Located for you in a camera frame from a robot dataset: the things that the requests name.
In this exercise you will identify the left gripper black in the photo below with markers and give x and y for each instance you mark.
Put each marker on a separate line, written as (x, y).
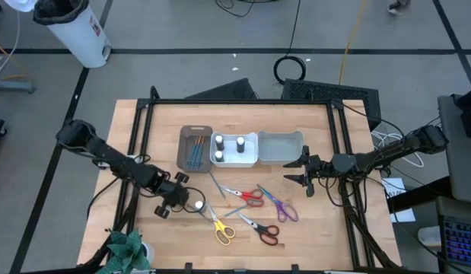
(176, 196)

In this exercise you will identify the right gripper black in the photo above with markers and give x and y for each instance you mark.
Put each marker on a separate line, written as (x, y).
(317, 167)

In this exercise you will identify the blue paint bottle white cap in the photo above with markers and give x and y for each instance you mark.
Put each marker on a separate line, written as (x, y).
(199, 205)

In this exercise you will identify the teal pencil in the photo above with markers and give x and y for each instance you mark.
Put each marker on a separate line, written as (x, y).
(192, 152)

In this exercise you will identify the black paint bottle white cap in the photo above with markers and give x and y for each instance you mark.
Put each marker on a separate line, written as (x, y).
(218, 156)

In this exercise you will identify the green paint bottle white cap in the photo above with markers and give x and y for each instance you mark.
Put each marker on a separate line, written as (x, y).
(240, 145)

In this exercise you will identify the brown paint bottle white cap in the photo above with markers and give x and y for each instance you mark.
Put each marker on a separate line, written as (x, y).
(219, 144)

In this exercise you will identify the black and red scissors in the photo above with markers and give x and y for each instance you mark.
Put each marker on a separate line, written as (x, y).
(260, 228)

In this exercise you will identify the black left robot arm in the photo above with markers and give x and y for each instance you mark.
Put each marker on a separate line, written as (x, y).
(105, 154)

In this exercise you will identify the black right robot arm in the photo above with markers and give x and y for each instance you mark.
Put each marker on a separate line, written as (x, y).
(372, 158)

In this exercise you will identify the white plastic bin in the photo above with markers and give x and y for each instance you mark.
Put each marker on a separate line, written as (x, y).
(281, 148)
(229, 150)

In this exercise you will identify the white plant pot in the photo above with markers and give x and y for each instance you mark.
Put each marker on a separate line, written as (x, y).
(149, 253)

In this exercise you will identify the dark translucent plastic bin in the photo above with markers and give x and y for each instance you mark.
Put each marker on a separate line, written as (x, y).
(183, 131)

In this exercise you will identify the green artificial plant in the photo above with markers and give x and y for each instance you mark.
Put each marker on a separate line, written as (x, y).
(125, 251)

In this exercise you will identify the white paper sheet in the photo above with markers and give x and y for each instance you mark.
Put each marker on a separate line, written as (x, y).
(396, 186)

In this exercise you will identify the black flat panel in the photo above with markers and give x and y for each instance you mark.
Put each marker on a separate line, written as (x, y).
(231, 91)

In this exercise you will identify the black floor bar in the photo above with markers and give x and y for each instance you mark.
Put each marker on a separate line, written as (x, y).
(421, 194)

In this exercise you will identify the white rounded device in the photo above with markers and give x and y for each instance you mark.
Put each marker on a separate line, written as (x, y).
(429, 236)

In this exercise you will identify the grey side table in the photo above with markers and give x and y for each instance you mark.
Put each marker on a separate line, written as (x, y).
(459, 160)

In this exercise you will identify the backlit black keyboard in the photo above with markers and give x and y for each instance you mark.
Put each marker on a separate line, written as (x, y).
(461, 239)

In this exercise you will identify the white trash can black bag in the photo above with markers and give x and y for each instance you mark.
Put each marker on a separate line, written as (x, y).
(81, 38)

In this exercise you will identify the person's foot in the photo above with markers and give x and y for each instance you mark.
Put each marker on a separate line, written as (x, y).
(398, 5)

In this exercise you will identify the grey metal stand base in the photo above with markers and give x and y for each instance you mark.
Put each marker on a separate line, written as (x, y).
(14, 85)

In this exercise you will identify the white object on floor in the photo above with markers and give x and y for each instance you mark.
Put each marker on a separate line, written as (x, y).
(22, 4)

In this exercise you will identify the black table edge bracket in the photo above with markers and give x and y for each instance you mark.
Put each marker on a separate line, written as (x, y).
(294, 268)
(188, 268)

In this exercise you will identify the black aluminium table frame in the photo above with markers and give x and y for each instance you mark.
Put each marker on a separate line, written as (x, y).
(239, 101)

